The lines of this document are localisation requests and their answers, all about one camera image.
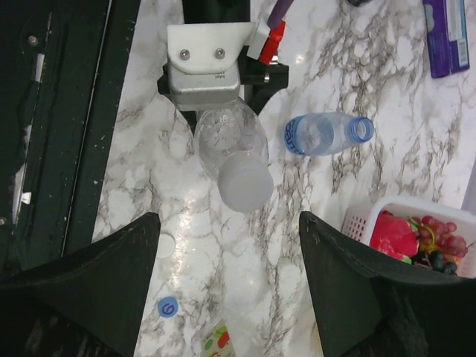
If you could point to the clear red-label water bottle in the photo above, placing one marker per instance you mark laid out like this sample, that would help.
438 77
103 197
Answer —
221 133

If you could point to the blue small water bottle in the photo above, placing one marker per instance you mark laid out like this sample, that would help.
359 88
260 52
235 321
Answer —
327 133

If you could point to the red dragon fruit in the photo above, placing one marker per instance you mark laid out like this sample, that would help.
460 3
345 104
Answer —
393 236

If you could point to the white plastic fruit basket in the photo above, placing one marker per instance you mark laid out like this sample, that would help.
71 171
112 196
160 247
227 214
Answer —
360 220

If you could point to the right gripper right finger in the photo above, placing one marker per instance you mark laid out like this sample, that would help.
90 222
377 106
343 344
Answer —
369 304

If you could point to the blue bottle cap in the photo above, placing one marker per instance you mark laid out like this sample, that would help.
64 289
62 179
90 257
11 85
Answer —
167 307

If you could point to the purple rectangular box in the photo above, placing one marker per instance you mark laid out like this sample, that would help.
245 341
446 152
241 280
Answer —
446 37

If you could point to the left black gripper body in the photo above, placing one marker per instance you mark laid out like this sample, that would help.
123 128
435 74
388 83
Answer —
191 93

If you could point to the black grape bunch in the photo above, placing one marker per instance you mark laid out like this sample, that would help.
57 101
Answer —
434 261

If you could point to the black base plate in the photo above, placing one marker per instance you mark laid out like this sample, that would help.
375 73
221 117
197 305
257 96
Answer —
63 65

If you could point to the translucent white bottle cap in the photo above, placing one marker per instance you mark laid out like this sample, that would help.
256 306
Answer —
245 183

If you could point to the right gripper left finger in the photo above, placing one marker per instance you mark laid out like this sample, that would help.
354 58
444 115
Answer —
88 303

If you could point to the red grape bunch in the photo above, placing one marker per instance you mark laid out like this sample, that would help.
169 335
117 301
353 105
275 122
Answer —
433 234

